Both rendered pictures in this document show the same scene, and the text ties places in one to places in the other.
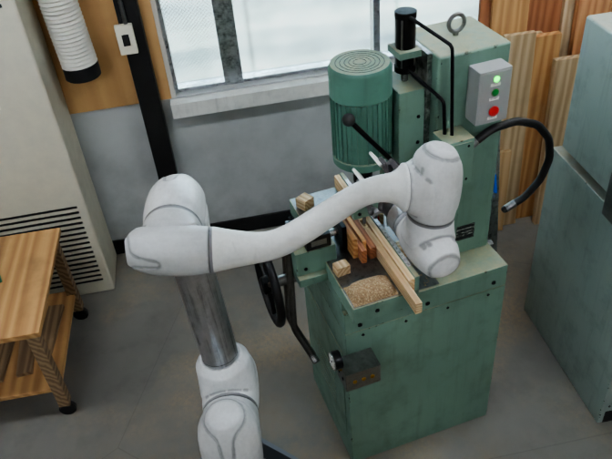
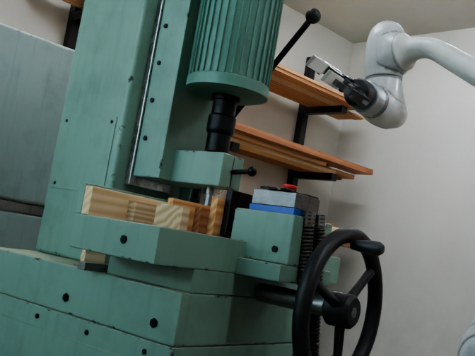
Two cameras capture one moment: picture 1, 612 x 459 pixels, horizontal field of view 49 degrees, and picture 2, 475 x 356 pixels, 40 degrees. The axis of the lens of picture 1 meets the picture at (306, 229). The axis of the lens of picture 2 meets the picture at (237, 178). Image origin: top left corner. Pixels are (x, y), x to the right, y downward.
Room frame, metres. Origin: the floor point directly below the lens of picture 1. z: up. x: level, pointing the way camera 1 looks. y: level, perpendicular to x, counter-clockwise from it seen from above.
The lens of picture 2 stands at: (2.45, 0.93, 0.89)
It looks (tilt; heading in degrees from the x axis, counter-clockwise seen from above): 6 degrees up; 234
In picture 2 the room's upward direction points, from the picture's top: 10 degrees clockwise
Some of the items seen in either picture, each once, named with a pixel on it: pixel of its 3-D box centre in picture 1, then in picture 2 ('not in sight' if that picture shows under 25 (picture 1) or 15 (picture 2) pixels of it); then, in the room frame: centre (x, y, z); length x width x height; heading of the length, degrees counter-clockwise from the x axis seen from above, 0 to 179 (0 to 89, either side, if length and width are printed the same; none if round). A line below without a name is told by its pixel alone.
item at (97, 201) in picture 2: (370, 228); (197, 221); (1.70, -0.21, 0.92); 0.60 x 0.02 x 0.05; 16
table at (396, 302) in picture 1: (334, 250); (241, 256); (1.66, -0.09, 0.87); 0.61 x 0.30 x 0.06; 16
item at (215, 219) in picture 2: (345, 234); (236, 221); (1.66, -0.13, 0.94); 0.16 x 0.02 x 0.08; 16
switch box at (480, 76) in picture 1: (488, 92); not in sight; (1.64, -0.54, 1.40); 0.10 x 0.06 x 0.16; 106
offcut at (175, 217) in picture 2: (304, 201); (172, 217); (1.88, -0.01, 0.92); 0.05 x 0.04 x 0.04; 132
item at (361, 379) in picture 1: (358, 370); not in sight; (1.40, -0.12, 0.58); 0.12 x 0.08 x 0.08; 106
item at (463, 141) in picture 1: (452, 158); not in sight; (1.61, -0.44, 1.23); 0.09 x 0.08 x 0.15; 106
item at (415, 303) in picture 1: (375, 246); (230, 229); (1.61, -0.21, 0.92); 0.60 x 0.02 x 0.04; 16
